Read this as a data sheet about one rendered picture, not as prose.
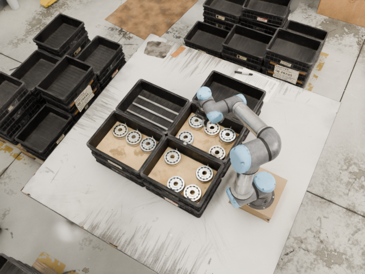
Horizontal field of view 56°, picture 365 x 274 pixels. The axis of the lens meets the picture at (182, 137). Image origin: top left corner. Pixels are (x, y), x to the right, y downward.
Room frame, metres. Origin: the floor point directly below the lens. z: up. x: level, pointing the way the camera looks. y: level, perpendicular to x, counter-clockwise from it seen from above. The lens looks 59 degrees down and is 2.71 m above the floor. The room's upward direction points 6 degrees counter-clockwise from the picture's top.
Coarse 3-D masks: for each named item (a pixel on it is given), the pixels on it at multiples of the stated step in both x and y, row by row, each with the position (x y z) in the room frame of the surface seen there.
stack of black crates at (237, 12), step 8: (208, 0) 2.91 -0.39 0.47; (216, 0) 3.01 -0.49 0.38; (224, 0) 3.00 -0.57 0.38; (232, 0) 2.95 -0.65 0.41; (240, 0) 2.90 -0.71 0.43; (208, 8) 2.79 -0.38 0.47; (216, 8) 2.88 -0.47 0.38; (224, 8) 2.87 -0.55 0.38; (232, 8) 2.86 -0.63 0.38; (240, 8) 2.85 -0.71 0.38; (208, 16) 2.79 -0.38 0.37; (216, 16) 2.74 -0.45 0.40; (224, 16) 2.70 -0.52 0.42; (232, 16) 2.64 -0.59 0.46; (216, 24) 2.74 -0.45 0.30; (224, 24) 2.70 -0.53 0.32; (232, 24) 2.64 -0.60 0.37
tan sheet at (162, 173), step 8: (160, 160) 0.98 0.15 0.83; (184, 160) 0.96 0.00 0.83; (192, 160) 0.96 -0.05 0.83; (160, 168) 0.93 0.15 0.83; (168, 168) 0.92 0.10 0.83; (176, 168) 0.92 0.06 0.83; (184, 168) 0.91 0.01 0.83; (192, 168) 0.91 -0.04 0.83; (152, 176) 0.88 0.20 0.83; (160, 176) 0.87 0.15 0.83; (168, 176) 0.87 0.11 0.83; (184, 176) 0.86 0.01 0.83; (192, 176) 0.85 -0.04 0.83; (176, 184) 0.81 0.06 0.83; (200, 184) 0.80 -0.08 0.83; (208, 184) 0.79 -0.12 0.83; (192, 192) 0.75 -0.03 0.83
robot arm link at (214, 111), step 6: (204, 102) 1.06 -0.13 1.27; (210, 102) 1.06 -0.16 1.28; (222, 102) 1.05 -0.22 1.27; (204, 108) 1.04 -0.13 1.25; (210, 108) 1.02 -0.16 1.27; (216, 108) 1.02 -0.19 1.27; (222, 108) 1.02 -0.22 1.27; (210, 114) 0.99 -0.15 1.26; (216, 114) 0.98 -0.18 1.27; (222, 114) 0.99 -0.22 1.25; (210, 120) 0.97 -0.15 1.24; (216, 120) 0.97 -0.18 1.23
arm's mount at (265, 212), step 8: (280, 184) 0.76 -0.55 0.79; (272, 192) 0.72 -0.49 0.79; (280, 192) 0.71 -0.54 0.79; (272, 200) 0.67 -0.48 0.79; (240, 208) 0.67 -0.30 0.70; (248, 208) 0.65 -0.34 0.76; (256, 208) 0.63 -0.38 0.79; (264, 208) 0.63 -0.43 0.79; (272, 208) 0.62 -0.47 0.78; (256, 216) 0.61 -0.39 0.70; (264, 216) 0.59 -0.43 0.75
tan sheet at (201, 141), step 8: (184, 128) 1.20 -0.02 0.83; (176, 136) 1.14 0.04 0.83; (200, 136) 1.12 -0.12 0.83; (208, 136) 1.12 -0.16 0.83; (216, 136) 1.11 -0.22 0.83; (192, 144) 1.07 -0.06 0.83; (200, 144) 1.07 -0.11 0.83; (208, 144) 1.06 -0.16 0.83; (216, 144) 1.06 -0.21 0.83; (224, 144) 1.05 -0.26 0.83; (232, 144) 1.04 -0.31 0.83; (208, 152) 1.00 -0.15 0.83
